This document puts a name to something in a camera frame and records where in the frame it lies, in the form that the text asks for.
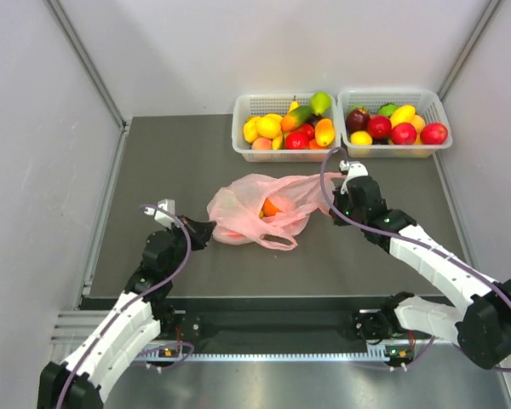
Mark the yellow lemon left basket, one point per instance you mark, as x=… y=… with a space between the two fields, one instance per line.
x=268 y=127

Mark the red apple far right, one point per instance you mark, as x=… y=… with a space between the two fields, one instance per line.
x=434 y=134

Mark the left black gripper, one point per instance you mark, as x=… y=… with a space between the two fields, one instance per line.
x=200 y=232

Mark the left white plastic basket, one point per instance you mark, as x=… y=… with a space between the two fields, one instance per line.
x=277 y=106

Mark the green pear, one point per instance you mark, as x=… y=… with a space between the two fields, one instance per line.
x=320 y=102

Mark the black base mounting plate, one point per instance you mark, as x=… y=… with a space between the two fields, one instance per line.
x=241 y=320

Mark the green orange mango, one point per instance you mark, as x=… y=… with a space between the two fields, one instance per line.
x=295 y=118

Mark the yellow lemon right basket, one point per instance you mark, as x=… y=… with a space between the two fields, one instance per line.
x=361 y=138

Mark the pink plastic bag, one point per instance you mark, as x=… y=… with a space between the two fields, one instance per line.
x=236 y=209

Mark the red apple left basket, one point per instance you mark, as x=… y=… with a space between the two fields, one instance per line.
x=297 y=140

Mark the yellow lemon far left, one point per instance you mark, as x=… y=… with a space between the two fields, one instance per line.
x=250 y=131

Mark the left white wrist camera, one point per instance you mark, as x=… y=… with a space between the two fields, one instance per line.
x=165 y=212

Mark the peach fruit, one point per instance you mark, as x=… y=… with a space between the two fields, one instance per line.
x=262 y=144

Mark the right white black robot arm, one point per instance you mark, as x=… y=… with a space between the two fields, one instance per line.
x=477 y=318

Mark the red apple front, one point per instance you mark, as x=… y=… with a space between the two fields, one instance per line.
x=403 y=134

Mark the white plastic basket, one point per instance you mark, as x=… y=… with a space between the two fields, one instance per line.
x=429 y=109
x=277 y=106

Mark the right white plastic basket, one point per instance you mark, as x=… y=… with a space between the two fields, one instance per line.
x=429 y=109

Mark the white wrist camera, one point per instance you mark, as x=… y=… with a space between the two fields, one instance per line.
x=165 y=212
x=351 y=170

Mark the red apple middle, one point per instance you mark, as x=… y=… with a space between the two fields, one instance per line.
x=379 y=127

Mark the dark red apple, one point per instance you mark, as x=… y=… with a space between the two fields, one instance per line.
x=357 y=120

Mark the yellow lemon basket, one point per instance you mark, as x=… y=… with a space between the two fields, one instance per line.
x=268 y=127
x=361 y=138

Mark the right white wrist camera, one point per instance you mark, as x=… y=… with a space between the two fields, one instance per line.
x=351 y=170

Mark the yellow mango right basket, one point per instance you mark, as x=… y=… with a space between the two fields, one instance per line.
x=404 y=114

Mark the orange fruit in bag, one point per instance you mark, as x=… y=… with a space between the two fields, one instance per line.
x=269 y=209

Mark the orange yellow mango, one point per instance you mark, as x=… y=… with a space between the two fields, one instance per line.
x=324 y=132

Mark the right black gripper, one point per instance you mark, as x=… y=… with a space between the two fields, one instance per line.
x=339 y=197

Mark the grey slotted cable duct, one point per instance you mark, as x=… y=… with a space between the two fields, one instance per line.
x=369 y=353

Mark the green lime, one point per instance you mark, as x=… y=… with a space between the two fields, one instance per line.
x=387 y=110

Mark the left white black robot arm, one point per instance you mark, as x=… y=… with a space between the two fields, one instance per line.
x=86 y=377

